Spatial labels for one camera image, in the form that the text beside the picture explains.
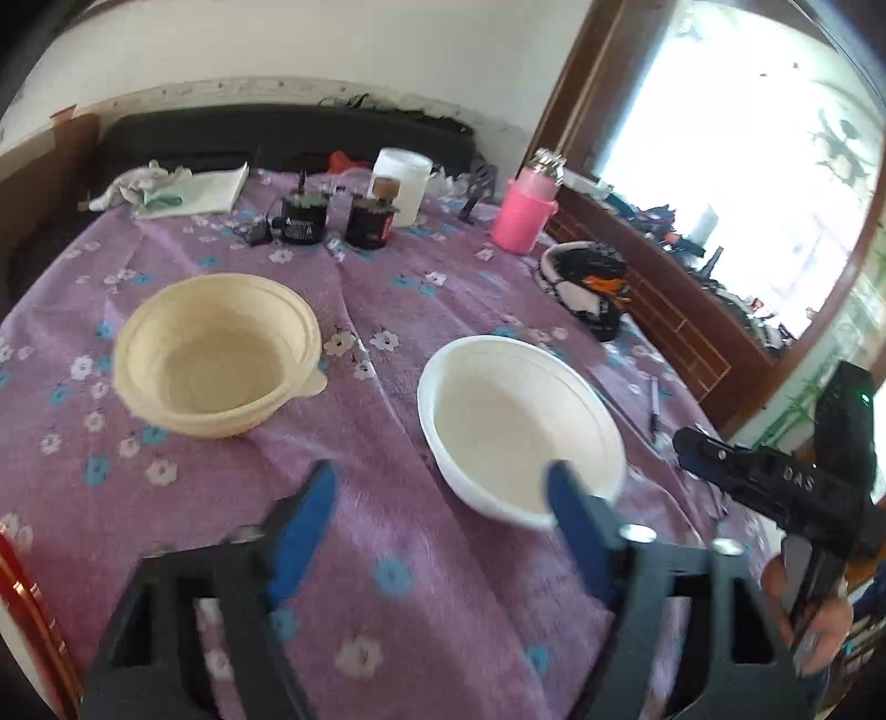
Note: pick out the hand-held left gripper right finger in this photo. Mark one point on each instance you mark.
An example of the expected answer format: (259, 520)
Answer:
(574, 533)

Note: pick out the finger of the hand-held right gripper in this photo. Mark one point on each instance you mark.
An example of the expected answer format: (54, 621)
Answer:
(706, 457)

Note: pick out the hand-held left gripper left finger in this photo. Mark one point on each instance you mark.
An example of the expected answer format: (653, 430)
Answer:
(304, 533)

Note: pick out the white plastic bowl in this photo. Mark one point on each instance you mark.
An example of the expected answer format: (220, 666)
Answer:
(512, 422)

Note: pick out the cream plastic bowl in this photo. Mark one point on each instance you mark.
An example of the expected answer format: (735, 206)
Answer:
(207, 360)

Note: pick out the red glass scalloped plate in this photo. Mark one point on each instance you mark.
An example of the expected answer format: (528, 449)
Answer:
(28, 609)

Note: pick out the person's right hand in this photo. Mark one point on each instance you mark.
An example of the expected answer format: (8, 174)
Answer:
(827, 640)

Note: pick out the black pen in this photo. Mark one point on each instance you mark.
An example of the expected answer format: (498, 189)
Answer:
(653, 408)

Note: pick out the brown wooden side board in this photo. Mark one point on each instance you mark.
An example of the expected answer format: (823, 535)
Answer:
(678, 318)

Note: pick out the black orange white cap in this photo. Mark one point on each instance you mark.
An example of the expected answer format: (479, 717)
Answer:
(588, 277)

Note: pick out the purple floral blanket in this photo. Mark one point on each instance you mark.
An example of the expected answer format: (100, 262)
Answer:
(387, 291)

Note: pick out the black power adapter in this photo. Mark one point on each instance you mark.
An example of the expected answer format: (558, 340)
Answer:
(259, 234)

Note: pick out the pink water bottle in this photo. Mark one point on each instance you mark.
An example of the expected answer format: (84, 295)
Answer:
(519, 214)

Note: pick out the black red cylindrical device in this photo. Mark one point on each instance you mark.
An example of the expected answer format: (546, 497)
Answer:
(367, 225)

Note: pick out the wooden framed window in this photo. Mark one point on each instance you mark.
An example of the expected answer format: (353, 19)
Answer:
(727, 138)

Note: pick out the black hair clip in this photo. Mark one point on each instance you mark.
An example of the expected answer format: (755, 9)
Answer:
(477, 187)

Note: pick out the white plastic jar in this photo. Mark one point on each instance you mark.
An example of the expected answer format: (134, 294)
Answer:
(408, 180)

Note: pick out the small red object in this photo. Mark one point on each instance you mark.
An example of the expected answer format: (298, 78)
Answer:
(340, 163)

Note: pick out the white crumpled cloth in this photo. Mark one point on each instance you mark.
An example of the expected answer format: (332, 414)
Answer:
(135, 183)

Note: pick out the black headboard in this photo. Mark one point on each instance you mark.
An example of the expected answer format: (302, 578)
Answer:
(242, 135)

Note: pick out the brown headboard panel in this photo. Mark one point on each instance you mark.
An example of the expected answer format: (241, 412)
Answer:
(41, 166)

